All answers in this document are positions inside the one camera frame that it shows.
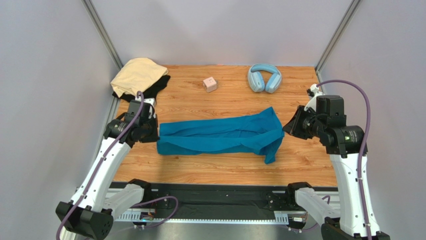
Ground black t shirt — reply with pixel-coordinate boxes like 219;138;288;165
112;75;171;103

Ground light blue headphones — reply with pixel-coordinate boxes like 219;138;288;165
247;63;283;94

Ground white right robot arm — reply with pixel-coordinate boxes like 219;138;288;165
282;105;391;240

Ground pink cube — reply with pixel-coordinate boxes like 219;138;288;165
202;77;218;93

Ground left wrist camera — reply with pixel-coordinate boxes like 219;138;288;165
126;98;157;119

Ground blue t shirt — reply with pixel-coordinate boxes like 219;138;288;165
156;107;285;164

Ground beige t shirt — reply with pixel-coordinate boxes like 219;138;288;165
110;57;169;97

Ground aluminium frame rail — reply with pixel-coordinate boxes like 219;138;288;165
59;187;380;240

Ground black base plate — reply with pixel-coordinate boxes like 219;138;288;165
109;180;339;221

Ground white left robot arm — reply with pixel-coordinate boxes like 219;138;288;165
55;110;159;240

